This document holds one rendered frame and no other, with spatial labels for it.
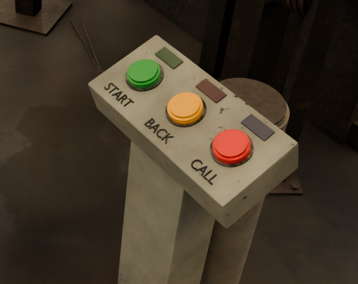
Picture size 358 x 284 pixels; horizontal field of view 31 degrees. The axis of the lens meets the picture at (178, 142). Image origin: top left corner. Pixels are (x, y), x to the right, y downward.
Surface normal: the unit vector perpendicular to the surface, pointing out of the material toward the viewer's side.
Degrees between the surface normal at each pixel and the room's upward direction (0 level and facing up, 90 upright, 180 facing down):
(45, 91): 0
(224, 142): 20
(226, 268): 90
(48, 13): 0
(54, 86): 0
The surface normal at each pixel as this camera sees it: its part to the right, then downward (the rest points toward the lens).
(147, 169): -0.76, 0.36
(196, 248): 0.64, 0.56
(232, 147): -0.15, -0.58
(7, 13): 0.12, -0.74
